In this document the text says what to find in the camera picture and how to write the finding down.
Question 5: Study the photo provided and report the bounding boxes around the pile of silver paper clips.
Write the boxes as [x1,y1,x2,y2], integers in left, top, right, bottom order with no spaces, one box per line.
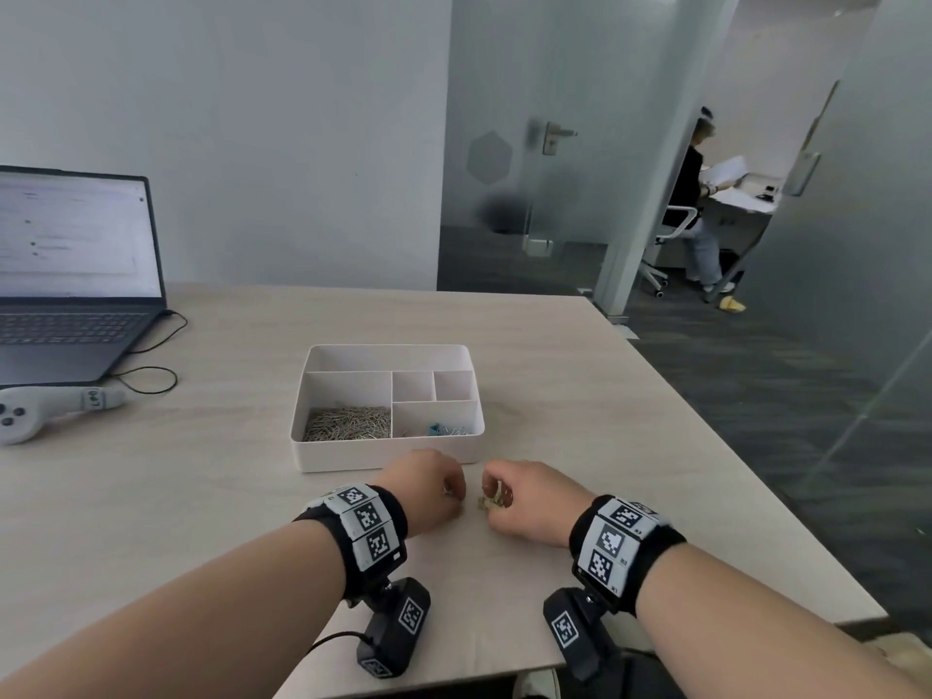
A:
[302,406,392,442]

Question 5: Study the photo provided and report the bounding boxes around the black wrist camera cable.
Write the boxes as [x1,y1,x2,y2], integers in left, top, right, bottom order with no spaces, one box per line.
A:
[306,631,374,657]

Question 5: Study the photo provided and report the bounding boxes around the white divided organizer tray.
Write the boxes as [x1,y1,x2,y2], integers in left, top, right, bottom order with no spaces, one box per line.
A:
[290,345,486,474]

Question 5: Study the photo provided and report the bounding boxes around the person's dark trousers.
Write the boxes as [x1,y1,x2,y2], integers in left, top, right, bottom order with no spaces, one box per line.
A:
[512,646,689,699]

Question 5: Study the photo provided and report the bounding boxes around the white background desk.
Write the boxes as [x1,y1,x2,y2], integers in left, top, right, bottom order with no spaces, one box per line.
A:
[702,173,787,264]

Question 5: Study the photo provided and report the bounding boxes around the white office chair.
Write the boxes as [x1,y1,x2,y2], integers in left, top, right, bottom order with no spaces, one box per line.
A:
[639,205,700,298]

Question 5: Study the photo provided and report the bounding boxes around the white paper sheets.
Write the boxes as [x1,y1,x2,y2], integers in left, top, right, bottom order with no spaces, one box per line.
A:
[699,155,751,190]

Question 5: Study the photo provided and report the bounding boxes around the silver door handle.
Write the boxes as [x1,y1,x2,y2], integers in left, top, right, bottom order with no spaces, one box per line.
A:
[542,120,579,156]

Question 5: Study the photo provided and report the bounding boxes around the thin black laptop cable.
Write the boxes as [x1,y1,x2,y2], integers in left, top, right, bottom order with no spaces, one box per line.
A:
[105,308,189,395]

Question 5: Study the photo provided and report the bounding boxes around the black marker wristband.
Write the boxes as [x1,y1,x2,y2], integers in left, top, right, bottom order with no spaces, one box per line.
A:
[569,495,687,616]
[293,483,409,608]

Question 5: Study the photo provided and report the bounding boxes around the person's right forearm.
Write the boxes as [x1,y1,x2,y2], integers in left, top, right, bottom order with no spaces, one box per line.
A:
[632,542,932,699]

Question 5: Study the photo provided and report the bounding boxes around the white handheld controller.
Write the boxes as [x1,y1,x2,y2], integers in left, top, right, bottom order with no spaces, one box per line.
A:
[0,385,127,446]

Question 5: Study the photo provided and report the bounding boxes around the person's left forearm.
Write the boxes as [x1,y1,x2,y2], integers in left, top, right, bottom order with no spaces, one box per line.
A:
[0,520,350,699]

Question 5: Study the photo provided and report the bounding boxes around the person's left hand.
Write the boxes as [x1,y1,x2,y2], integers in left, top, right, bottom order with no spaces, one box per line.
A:
[371,449,467,539]

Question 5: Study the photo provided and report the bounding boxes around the frosted glass door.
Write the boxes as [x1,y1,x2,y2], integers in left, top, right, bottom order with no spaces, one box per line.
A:
[437,0,740,299]

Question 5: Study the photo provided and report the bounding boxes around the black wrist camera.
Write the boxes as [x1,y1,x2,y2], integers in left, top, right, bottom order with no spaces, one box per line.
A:
[356,577,432,679]
[543,588,621,683]

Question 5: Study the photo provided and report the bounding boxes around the person's right hand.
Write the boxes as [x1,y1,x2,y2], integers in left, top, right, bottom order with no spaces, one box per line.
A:
[483,459,597,550]

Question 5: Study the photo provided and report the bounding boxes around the grey laptop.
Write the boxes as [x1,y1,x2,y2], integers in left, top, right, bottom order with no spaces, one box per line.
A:
[0,165,170,388]

